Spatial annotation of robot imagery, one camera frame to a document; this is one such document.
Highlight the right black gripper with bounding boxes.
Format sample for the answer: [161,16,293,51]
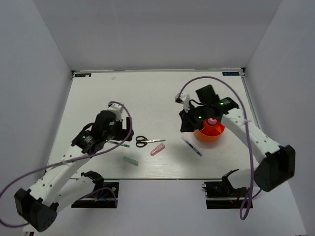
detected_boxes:
[179,104,209,133]

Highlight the pink eraser roll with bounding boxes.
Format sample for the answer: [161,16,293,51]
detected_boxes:
[207,118,218,125]

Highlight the orange round organizer container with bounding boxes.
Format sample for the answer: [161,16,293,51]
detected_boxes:
[193,120,225,143]

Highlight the blue pen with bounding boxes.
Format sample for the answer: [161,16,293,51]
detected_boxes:
[181,137,202,157]

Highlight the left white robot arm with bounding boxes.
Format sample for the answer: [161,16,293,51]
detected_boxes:
[14,104,133,232]

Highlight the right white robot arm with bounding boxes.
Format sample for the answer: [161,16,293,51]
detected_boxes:
[175,85,296,196]

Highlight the green pen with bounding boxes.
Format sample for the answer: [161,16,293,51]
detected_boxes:
[108,141,130,148]

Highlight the green translucent tube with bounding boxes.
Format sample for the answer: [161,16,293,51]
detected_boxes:
[123,156,139,166]

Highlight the pink translucent tube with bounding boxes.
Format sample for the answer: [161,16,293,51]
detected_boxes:
[150,144,165,156]

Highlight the right blue corner label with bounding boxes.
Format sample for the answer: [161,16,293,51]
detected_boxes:
[222,71,240,76]

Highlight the blue corner label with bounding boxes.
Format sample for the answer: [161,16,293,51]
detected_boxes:
[74,73,92,78]
[222,71,240,76]

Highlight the left blue corner label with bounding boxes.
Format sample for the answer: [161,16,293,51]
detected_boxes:
[74,73,92,78]

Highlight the black handled scissors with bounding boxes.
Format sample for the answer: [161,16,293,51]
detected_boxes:
[136,135,165,148]

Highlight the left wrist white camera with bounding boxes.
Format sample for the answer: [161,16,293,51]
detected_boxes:
[107,103,124,122]

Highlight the wrist white camera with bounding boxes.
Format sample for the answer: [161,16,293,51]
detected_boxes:
[107,103,124,122]
[175,93,190,113]

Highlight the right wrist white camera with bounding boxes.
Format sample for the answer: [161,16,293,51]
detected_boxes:
[175,93,190,113]

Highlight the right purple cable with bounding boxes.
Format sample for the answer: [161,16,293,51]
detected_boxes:
[178,76,261,221]

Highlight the purple cable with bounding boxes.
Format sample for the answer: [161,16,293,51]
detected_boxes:
[0,100,135,227]
[178,76,261,221]

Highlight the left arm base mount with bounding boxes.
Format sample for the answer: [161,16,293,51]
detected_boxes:
[71,181,120,209]

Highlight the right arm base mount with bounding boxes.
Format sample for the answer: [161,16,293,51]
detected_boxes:
[201,169,253,209]

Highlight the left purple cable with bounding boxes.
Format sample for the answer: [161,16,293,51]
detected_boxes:
[0,100,135,227]

